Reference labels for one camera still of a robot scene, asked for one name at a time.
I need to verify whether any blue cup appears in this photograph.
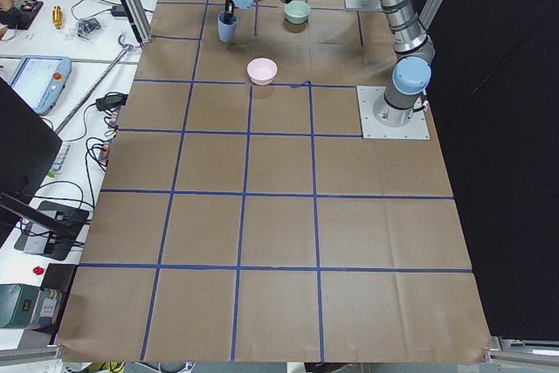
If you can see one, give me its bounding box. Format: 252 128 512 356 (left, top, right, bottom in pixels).
217 12 238 43

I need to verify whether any green bowl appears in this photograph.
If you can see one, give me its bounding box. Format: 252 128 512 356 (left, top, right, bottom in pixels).
284 0 311 24

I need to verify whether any pink bowl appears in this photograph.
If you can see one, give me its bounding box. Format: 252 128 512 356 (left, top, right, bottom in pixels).
246 58 278 86

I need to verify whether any metal rod stand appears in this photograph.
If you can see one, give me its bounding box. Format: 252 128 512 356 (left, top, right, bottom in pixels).
54 33 134 135

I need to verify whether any black power adapter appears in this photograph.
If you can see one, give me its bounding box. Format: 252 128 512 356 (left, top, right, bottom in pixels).
95 93 128 111

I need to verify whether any yellow tool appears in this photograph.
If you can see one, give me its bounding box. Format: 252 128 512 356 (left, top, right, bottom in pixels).
52 5 63 30

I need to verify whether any blue teach pendant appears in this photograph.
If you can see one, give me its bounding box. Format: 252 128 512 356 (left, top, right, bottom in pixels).
9 55 72 116

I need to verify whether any black monitor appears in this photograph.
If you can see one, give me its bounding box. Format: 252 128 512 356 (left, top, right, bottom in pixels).
0 78 65 247

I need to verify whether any green power supply box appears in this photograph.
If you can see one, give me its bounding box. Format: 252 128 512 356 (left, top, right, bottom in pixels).
1 284 62 329

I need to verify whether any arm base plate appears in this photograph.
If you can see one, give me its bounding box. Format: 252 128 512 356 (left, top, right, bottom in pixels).
356 86 431 141
344 0 382 12

